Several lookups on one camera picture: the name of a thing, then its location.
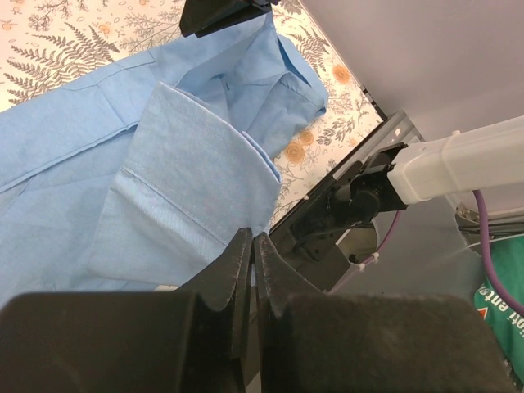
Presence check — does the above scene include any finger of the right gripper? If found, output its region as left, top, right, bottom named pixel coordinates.
left=179, top=0, right=273, bottom=38

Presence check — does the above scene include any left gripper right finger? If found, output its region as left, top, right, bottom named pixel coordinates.
left=252, top=234, right=514, bottom=392

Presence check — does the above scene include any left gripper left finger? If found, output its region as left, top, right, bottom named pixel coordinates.
left=1, top=228, right=253, bottom=392

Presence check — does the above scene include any light blue long sleeve shirt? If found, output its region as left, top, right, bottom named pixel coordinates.
left=1, top=15, right=328, bottom=302

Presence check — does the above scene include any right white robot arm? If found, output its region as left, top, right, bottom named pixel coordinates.
left=179, top=1, right=523, bottom=261

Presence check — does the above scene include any floral table mat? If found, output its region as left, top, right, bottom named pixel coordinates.
left=1, top=0, right=384, bottom=220

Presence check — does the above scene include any green printed bag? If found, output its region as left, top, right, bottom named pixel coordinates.
left=472, top=235, right=524, bottom=384

